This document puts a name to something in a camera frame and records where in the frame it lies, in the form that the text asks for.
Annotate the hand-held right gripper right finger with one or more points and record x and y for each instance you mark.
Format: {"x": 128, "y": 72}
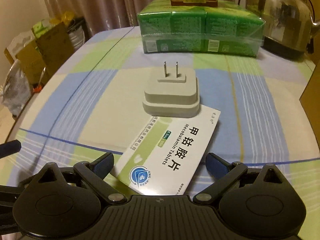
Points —
{"x": 215, "y": 163}

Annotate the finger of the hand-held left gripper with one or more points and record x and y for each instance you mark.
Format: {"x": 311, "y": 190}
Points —
{"x": 12, "y": 147}
{"x": 7, "y": 191}

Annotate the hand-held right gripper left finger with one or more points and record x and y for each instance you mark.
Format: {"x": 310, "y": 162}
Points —
{"x": 102, "y": 163}

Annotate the white tablets box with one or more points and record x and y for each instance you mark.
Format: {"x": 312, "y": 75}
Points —
{"x": 170, "y": 150}

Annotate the white plug adapter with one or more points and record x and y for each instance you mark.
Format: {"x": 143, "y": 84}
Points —
{"x": 170, "y": 95}

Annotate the white plastic bag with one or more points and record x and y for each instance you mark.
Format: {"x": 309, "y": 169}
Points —
{"x": 15, "y": 90}

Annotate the checked pastel tablecloth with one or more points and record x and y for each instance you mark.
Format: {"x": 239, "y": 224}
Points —
{"x": 100, "y": 92}

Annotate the small brown cardboard box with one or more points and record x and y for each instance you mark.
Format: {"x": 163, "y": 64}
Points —
{"x": 30, "y": 65}

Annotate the tall brown cardboard box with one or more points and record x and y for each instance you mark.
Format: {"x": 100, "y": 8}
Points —
{"x": 55, "y": 52}

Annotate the green tissue packs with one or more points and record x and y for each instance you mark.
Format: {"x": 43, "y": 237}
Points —
{"x": 41, "y": 27}

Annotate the metal bucket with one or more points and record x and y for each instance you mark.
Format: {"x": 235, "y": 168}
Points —
{"x": 77, "y": 38}

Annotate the yellow plastic bag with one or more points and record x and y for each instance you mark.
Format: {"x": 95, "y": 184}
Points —
{"x": 63, "y": 18}

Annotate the green tissue multipack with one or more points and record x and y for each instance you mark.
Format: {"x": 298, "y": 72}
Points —
{"x": 190, "y": 25}

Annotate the stainless steel kettle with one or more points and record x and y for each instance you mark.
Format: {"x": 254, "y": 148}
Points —
{"x": 282, "y": 17}

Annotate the beige curtain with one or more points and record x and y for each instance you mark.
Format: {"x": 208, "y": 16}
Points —
{"x": 112, "y": 0}

